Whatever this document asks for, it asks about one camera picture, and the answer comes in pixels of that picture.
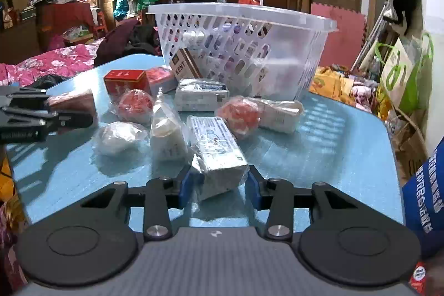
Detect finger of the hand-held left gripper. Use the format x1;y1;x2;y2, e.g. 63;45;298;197
6;88;59;109
0;107;98;136

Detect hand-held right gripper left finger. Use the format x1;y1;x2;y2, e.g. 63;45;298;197
80;167;191;241

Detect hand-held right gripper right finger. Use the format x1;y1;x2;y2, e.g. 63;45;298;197
244;164;366;241

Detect reddish brown packet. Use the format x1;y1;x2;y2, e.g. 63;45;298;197
47;90;98;120

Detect white plastic basket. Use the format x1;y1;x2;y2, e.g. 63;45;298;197
146;3;339;101

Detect pink floral blanket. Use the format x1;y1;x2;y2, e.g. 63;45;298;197
0;44;100;89

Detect white ball in plastic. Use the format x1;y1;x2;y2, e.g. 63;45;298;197
92;122;150;156

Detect white bottle in plastic bag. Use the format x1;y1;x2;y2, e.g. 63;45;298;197
150;88;190;162

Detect red ball in plastic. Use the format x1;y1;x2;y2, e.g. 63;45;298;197
217;98;263;139
111;90;155;125

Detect red covered cabinet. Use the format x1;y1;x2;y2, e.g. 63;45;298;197
36;0;96;51

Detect dark maroon clothing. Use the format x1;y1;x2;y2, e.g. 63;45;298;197
94;19;163;67

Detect white dark blue box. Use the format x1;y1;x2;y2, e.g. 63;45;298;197
173;78;230;113

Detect small red box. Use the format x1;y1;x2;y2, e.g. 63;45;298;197
146;66;178;94

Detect brown cigarette box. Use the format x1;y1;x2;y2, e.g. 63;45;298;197
171;47;204;82

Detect yellow cloth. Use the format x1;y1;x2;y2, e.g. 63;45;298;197
309;66;355;107

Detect brown paper bag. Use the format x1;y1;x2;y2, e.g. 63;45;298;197
392;109;429;176

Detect blue shopping bag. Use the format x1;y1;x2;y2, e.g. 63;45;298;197
402;136;444;259

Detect pink foam mat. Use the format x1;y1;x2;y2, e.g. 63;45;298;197
310;2;367;68

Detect red packet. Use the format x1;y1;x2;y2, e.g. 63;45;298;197
409;261;428;295

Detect green white shopping bag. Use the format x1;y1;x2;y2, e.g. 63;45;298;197
376;32;435;113

